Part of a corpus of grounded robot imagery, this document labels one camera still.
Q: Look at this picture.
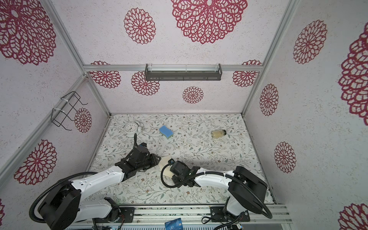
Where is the white alarm clock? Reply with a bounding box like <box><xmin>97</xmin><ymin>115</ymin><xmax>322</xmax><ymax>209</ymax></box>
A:
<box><xmin>124</xmin><ymin>122</ymin><xmax>144</xmax><ymax>138</ymax></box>

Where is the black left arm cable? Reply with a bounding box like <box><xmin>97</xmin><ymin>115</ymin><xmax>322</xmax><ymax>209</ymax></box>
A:
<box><xmin>28</xmin><ymin>133</ymin><xmax>139</xmax><ymax>224</ymax></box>

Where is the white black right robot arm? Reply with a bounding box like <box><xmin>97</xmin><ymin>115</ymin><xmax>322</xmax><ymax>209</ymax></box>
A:
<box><xmin>161</xmin><ymin>160</ymin><xmax>273</xmax><ymax>219</ymax></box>

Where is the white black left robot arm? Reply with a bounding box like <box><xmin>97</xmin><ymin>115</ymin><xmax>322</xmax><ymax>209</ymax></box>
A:
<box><xmin>29</xmin><ymin>143</ymin><xmax>161</xmax><ymax>230</ymax></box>

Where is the black wire wall basket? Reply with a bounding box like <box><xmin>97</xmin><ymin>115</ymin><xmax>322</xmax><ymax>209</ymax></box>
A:
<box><xmin>50</xmin><ymin>91</ymin><xmax>88</xmax><ymax>131</ymax></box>

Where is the blue yellow sponge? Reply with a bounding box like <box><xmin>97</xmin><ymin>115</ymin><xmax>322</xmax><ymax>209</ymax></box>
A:
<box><xmin>159</xmin><ymin>126</ymin><xmax>173</xmax><ymax>139</ymax></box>

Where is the glass jar with black lid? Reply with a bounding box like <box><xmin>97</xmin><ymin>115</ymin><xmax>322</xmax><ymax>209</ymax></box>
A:
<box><xmin>211</xmin><ymin>129</ymin><xmax>227</xmax><ymax>139</ymax></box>

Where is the blue card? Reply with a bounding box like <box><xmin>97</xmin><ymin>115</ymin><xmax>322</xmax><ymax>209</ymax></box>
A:
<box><xmin>165</xmin><ymin>218</ymin><xmax>184</xmax><ymax>230</ymax></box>

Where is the cream square paper sheet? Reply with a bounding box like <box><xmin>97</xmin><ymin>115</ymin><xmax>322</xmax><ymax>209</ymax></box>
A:
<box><xmin>158</xmin><ymin>156</ymin><xmax>174</xmax><ymax>178</ymax></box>

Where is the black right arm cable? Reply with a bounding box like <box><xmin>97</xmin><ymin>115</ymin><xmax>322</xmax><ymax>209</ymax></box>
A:
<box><xmin>160</xmin><ymin>163</ymin><xmax>273</xmax><ymax>219</ymax></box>

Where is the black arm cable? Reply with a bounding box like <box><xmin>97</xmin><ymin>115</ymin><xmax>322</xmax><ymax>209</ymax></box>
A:
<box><xmin>28</xmin><ymin>133</ymin><xmax>139</xmax><ymax>224</ymax></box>
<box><xmin>160</xmin><ymin>163</ymin><xmax>273</xmax><ymax>219</ymax></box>

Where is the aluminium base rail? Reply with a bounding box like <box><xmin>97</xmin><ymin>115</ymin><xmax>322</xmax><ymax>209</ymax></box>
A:
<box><xmin>66</xmin><ymin>204</ymin><xmax>293</xmax><ymax>230</ymax></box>

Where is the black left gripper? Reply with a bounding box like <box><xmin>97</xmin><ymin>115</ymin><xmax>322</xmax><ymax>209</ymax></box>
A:
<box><xmin>136</xmin><ymin>152</ymin><xmax>161</xmax><ymax>171</ymax></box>

